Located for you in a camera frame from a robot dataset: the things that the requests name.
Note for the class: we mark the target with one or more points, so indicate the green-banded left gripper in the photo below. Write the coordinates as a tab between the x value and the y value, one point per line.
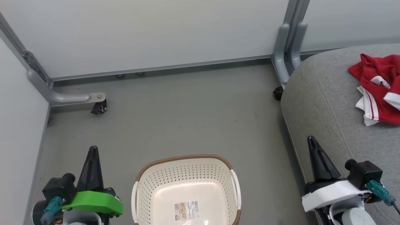
93	203

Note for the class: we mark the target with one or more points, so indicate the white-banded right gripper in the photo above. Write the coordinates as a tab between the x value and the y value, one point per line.
331	193

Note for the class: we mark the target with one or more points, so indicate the red garment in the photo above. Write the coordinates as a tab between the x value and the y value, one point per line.
368	70

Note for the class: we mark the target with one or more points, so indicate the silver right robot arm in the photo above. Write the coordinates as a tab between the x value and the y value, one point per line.
353	218

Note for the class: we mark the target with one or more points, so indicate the cream perforated laundry basket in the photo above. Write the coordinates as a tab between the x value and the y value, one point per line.
187	175

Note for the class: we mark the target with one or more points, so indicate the basket product label sticker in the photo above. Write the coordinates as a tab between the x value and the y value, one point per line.
187	210

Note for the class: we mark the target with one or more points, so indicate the grey fabric sofa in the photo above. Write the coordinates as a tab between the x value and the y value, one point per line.
328	109

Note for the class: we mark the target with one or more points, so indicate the black caster wheel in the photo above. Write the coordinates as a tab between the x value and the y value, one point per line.
277	93
100	107

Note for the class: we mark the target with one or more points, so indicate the short grey partition leg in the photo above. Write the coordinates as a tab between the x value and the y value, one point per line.
298	47
281	53

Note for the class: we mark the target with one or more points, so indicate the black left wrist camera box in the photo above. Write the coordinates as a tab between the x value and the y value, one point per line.
59	187

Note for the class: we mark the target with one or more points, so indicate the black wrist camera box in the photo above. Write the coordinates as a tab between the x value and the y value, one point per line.
364	173
59	187

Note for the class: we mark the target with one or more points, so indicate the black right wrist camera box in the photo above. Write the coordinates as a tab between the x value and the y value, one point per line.
364	173

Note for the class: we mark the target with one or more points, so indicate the grey partition joint post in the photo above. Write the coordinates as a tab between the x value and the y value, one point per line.
297	11

